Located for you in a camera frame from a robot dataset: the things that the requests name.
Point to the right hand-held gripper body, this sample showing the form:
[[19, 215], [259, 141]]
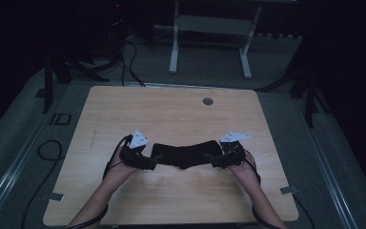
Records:
[[233, 149]]

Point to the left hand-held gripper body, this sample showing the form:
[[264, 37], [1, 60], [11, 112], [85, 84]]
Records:
[[139, 140]]

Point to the black cloth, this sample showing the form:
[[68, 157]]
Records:
[[187, 154]]

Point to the person's right hand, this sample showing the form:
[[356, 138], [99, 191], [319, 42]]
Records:
[[243, 173]]

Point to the person's left hand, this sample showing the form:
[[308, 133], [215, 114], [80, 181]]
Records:
[[117, 170]]

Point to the grey round table grommet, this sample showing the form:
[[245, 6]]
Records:
[[207, 101]]

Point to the grey tape piece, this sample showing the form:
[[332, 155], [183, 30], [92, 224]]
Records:
[[55, 197], [288, 190]]

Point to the black metal stand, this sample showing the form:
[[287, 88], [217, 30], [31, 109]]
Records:
[[48, 82], [309, 95]]

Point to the dark equipment tower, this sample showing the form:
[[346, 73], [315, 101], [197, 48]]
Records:
[[117, 28]]

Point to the metal floor rail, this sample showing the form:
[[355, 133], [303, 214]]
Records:
[[330, 184], [16, 165]]

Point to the white desk frame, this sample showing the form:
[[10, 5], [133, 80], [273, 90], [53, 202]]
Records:
[[209, 24]]

